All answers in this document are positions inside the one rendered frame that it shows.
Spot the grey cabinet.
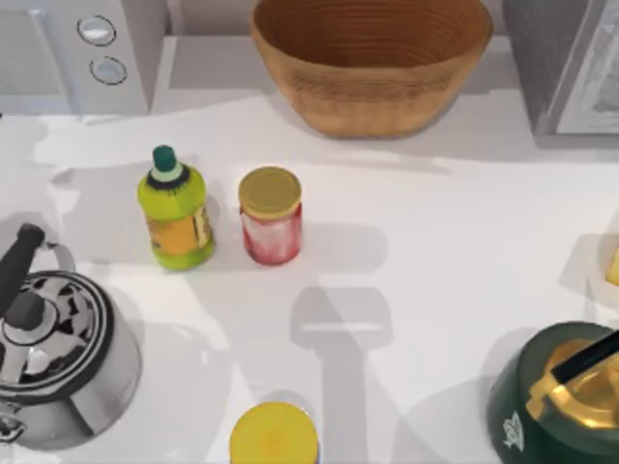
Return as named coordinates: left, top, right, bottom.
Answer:
left=500, top=0, right=619, bottom=150

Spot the round microwave knob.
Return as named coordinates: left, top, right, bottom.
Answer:
left=76, top=14, right=118, bottom=47
left=89, top=55, right=129, bottom=87

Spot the yellow lidded can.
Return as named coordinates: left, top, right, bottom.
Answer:
left=228, top=401, right=321, bottom=464

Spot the brown woven basket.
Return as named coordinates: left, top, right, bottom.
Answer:
left=249, top=0, right=495, bottom=140

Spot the silver kettle with black handle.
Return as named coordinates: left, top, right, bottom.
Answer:
left=0, top=222, right=144, bottom=450

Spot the red jar with gold lid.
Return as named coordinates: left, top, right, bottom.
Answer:
left=237, top=165, right=304, bottom=267

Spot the green bottle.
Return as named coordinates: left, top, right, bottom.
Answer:
left=136, top=144, right=216, bottom=271

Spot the white bowl with yellow item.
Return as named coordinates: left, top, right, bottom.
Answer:
left=585, top=233, right=619, bottom=306

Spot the pale microwave oven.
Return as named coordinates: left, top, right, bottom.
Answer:
left=0, top=0, right=170, bottom=117

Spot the green and gold kettle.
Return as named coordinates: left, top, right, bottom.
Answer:
left=486, top=321, right=619, bottom=464

